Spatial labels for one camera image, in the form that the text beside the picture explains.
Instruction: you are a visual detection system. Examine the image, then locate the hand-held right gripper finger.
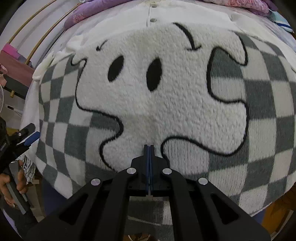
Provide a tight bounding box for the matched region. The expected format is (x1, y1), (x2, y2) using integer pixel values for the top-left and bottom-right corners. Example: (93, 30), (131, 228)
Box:
(25, 144), (149, 241)
(149, 144), (271, 241)

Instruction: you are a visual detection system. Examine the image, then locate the beige top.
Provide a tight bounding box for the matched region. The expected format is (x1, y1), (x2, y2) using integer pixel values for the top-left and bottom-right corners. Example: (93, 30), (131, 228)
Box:
(0, 65), (8, 87)

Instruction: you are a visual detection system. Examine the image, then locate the striped white cloth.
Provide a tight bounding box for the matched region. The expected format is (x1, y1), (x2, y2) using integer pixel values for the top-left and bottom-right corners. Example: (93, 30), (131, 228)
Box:
(18, 154), (37, 184)

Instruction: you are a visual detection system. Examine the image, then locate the purple floral quilt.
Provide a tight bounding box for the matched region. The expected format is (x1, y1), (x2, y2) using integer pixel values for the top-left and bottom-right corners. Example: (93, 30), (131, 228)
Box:
(63, 0), (278, 29)

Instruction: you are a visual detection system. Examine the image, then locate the white standing fan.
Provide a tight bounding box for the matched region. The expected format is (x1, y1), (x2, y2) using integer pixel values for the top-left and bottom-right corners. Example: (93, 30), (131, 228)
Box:
(0, 85), (5, 114)

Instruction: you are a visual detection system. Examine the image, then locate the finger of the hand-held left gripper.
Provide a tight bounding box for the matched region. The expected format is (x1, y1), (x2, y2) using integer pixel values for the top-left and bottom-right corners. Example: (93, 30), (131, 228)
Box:
(14, 131), (41, 152)
(17, 123), (36, 138)

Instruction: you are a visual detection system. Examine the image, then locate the wooden barre rail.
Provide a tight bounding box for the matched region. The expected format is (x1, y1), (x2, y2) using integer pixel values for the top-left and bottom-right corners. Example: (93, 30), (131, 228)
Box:
(8, 0), (58, 44)
(25, 3), (83, 65)

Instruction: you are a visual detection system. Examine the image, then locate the person's left hand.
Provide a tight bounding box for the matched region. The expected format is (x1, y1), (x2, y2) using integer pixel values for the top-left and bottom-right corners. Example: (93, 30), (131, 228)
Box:
(0, 160), (28, 209)

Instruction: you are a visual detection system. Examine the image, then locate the pink cloth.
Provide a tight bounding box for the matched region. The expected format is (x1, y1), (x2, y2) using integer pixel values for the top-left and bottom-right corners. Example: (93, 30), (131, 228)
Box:
(0, 44), (36, 82)

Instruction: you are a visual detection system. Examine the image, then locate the blue patterned pillow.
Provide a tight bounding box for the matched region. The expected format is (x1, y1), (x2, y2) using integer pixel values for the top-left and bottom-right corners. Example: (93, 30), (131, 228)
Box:
(269, 10), (294, 33)

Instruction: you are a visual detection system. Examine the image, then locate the white fleece garment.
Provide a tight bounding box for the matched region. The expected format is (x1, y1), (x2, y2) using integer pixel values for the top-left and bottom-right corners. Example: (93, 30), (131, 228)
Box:
(32, 0), (257, 80)

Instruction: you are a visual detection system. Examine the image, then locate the grey white checkered cardigan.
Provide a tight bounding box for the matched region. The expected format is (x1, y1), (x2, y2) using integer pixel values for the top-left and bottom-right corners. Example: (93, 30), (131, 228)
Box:
(35, 22), (296, 215)

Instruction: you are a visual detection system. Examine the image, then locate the bed with floral sheet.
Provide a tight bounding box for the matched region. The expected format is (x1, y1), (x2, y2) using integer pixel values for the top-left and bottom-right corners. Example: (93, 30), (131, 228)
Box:
(20, 9), (296, 232)

